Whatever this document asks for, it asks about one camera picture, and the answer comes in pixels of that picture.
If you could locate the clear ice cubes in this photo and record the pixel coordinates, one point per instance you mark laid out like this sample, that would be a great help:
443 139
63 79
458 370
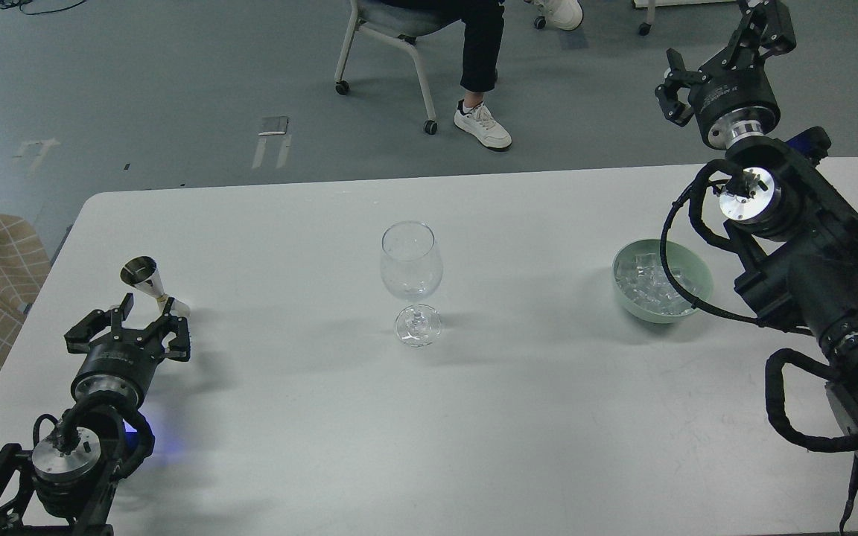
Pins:
643 282

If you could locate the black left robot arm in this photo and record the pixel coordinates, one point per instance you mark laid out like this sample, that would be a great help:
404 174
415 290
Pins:
66 483

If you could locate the green bowl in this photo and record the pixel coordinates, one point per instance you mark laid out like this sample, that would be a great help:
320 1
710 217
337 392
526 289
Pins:
686 268

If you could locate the clear wine glass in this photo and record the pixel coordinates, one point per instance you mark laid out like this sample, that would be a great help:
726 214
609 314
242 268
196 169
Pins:
412 269

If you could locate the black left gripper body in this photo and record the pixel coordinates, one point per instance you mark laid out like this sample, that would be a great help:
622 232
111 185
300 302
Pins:
124 364

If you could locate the grey chair with castors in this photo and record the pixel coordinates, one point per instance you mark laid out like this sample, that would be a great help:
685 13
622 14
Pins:
398 28

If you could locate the seated person in black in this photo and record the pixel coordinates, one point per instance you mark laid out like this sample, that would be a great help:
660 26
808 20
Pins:
483 32

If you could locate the grey tape piece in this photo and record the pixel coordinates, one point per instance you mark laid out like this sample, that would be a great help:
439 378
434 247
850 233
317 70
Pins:
273 126

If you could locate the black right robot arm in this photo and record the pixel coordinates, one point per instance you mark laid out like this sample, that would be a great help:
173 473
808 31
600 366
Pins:
766 202

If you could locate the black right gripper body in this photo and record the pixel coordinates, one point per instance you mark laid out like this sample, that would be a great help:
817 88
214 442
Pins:
721 97

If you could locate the steel jigger measuring cup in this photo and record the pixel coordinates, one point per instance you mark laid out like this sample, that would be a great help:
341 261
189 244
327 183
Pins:
141 273

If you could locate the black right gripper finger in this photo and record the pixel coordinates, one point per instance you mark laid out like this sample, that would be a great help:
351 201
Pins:
668 92
765 30

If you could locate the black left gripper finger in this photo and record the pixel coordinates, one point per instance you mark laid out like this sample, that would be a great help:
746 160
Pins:
168 337
80 337

